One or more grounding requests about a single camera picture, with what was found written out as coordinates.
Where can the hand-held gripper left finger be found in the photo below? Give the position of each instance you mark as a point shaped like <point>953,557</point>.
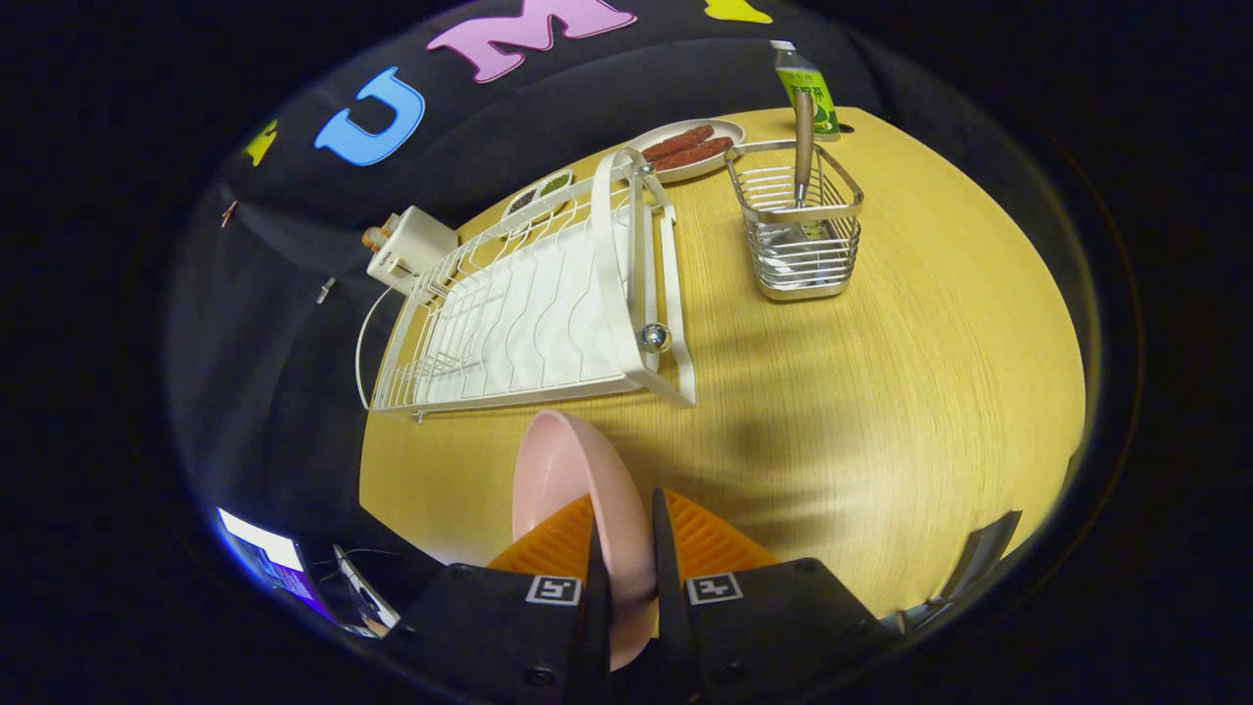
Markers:
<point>597,636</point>

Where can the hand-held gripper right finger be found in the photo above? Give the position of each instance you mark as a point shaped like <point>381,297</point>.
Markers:
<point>668,587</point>

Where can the pink plate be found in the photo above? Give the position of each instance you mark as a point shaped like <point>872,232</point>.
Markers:
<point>568,480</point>

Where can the white divided condiment dish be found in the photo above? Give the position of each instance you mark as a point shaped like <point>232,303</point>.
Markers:
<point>553,183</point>

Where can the beige round plate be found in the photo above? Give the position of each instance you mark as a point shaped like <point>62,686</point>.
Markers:
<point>729,130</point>

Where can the dark grey bar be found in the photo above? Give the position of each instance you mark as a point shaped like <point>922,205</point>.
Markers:
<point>984,553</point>

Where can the lit computer screen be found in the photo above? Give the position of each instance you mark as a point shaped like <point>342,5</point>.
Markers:
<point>259,548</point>

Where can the white toaster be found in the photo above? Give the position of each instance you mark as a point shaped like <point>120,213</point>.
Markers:
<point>416,245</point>

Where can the brown meat piece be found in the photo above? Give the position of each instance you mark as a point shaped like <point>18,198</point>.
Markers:
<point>697,154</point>
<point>677,143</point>

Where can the silver clip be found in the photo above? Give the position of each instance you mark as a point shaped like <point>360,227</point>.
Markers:
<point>325,290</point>

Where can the toasted bread slice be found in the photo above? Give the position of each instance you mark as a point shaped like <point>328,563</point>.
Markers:
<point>373,237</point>

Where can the black backdrop cloth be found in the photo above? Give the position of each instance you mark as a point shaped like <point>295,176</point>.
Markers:
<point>587,88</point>

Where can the green label drink bottle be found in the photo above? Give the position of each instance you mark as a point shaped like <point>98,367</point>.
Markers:
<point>817,98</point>

